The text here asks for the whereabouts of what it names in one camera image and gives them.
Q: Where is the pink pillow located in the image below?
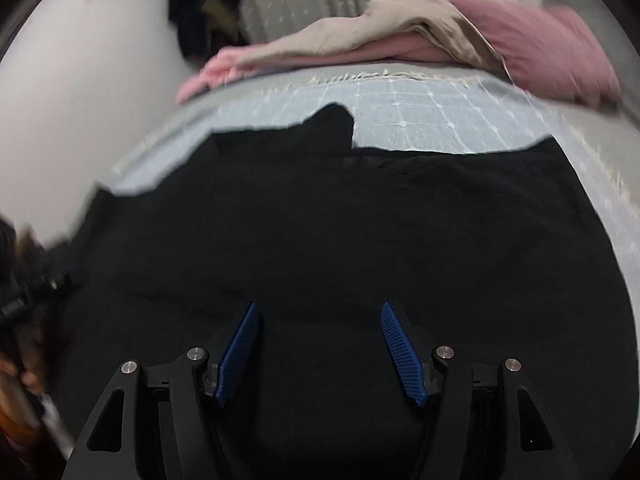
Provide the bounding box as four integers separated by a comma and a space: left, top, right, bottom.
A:
452, 0, 623, 108

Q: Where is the person's left hand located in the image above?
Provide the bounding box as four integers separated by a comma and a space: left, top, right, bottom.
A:
17, 332, 48, 393

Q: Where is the grey quilted headboard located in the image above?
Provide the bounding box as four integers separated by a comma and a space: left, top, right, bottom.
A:
537, 0, 640, 126

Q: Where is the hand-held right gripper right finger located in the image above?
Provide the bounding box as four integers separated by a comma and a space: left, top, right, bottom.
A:
380, 299, 581, 480

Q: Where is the black coat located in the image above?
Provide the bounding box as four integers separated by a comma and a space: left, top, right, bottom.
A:
47, 102, 638, 480

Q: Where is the dark navy hanging jacket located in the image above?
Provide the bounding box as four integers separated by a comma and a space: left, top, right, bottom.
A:
167, 0, 251, 63

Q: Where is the person's left forearm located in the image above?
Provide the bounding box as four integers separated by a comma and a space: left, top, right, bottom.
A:
0, 355, 43, 453

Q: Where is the pink blanket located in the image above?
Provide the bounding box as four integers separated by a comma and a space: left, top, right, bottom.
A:
175, 35, 466, 106

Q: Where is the beige duvet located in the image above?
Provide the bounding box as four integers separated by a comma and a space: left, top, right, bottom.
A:
235, 0, 516, 86

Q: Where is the olive hanging garment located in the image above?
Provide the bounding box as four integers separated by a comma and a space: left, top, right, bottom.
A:
200, 0, 241, 36

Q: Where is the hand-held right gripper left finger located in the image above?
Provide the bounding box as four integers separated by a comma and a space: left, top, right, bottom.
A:
61, 301, 264, 480

